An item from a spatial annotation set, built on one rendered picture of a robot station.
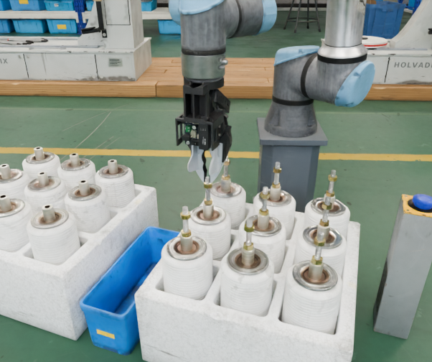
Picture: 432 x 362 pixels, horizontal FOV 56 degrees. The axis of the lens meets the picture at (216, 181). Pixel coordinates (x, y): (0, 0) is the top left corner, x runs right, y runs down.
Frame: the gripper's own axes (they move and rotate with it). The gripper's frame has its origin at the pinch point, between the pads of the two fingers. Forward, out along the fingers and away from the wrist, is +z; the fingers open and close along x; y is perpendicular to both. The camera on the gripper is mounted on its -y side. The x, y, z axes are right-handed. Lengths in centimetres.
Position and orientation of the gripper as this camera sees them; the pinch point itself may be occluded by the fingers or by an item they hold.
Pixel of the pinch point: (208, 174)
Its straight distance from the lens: 81.4
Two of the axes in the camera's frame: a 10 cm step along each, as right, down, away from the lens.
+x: 9.4, 1.6, -2.9
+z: 0.0, 8.9, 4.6
